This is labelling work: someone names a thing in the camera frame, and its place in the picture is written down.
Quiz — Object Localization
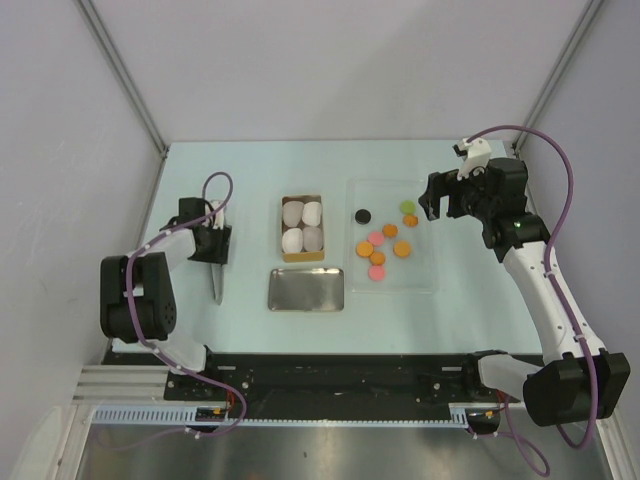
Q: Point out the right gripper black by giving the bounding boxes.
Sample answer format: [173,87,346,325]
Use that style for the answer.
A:
[417,160,495,222]

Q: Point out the green sandwich cookie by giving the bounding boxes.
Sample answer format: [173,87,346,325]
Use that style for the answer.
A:
[400,200,416,215]

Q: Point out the metal tongs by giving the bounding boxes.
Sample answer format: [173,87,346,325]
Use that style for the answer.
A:
[211,264,224,305]

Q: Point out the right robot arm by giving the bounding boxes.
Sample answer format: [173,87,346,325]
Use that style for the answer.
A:
[418,158,631,426]

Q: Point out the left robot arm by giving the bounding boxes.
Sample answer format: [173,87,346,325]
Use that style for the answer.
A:
[100,197,232,400]

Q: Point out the orange swirl cookie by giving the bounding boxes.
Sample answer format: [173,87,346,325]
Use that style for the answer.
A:
[403,214,419,228]

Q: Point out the orange flower cookie upper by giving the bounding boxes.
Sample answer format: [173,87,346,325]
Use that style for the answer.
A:
[382,224,398,238]

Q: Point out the orange flower cookie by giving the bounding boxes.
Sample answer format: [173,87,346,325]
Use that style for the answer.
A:
[382,224,398,238]
[369,251,386,266]

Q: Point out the orange round biscuit right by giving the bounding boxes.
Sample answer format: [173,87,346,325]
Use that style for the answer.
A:
[393,240,412,258]

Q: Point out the orange round biscuit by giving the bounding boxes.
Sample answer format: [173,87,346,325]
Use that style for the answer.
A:
[356,241,375,258]
[393,240,412,258]

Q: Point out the clear plastic tray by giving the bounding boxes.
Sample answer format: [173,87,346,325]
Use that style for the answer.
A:
[345,178,436,294]

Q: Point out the pink sandwich cookie upper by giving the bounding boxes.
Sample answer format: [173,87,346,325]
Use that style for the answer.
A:
[367,231,385,247]

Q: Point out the pink sandwich cookie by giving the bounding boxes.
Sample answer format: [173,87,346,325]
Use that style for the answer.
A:
[368,265,386,282]
[367,231,385,247]

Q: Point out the black sandwich cookie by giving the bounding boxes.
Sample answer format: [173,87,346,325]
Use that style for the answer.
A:
[354,209,372,225]

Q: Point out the white paper cup near-left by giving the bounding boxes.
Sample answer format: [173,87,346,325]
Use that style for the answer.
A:
[281,227,304,254]

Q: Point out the orange flower cookie lower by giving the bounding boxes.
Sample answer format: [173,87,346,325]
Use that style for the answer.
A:
[369,251,386,266]

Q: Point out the white paper cup far-left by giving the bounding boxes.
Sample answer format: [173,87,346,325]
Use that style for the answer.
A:
[282,200,304,228]

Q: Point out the silver tin lid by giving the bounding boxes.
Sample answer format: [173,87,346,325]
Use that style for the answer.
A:
[267,267,345,313]

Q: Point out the orange round biscuit left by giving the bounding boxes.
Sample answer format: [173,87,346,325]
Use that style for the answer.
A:
[356,241,375,258]

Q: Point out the gold cookie tin box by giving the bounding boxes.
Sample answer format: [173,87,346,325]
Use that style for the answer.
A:
[280,194,325,263]

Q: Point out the pink sandwich cookie lower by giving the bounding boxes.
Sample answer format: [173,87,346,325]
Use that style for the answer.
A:
[368,265,386,282]

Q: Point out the white paper cup near-right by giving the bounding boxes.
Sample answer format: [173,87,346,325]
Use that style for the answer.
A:
[302,226,324,252]

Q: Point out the white paper cup far-right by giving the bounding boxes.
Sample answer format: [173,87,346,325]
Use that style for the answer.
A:
[301,201,323,227]

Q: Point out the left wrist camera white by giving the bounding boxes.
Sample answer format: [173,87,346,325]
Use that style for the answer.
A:
[208,200,227,230]

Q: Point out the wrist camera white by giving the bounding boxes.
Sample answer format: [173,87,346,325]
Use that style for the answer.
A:
[208,200,227,230]
[453,138,492,181]

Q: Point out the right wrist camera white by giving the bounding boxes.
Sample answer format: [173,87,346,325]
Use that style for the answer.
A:
[453,138,492,181]

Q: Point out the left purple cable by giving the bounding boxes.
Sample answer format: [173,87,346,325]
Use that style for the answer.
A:
[106,172,248,454]

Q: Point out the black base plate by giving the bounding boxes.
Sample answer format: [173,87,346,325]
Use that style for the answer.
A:
[101,349,526,420]

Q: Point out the aluminium frame rail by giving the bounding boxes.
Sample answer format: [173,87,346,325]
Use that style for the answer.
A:
[73,365,169,405]

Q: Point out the white slotted cable duct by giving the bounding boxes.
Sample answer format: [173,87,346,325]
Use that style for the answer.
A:
[92,405,469,429]

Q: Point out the right corner frame post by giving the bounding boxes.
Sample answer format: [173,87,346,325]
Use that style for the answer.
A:
[523,0,608,129]

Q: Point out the corner frame post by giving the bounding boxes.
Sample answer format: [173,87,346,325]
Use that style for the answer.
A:
[73,0,168,158]
[523,0,608,129]

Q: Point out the left corner frame post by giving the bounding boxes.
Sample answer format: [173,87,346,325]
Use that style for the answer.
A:
[73,0,168,158]

